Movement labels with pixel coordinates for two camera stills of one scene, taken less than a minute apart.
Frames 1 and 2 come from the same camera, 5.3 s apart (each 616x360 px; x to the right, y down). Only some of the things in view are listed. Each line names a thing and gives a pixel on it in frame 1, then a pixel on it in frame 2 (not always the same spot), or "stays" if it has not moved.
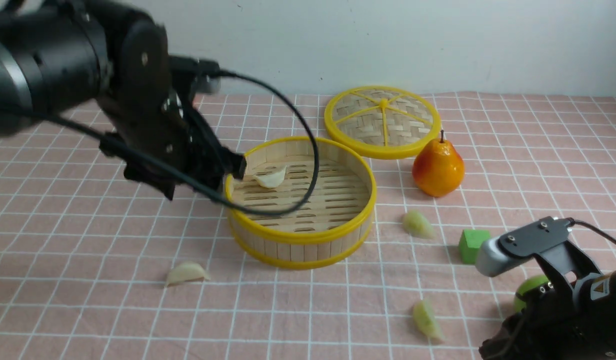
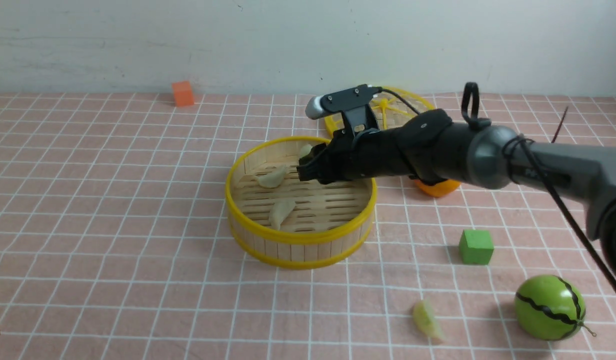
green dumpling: x=418 y=225 -> x=305 y=150
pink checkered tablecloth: x=84 y=263 stays
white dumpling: x=185 y=271 -> x=280 y=209
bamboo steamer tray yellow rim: x=300 y=203 stays
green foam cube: x=470 y=241 stays
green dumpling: x=426 y=322 stays
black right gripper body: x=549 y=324 -> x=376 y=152
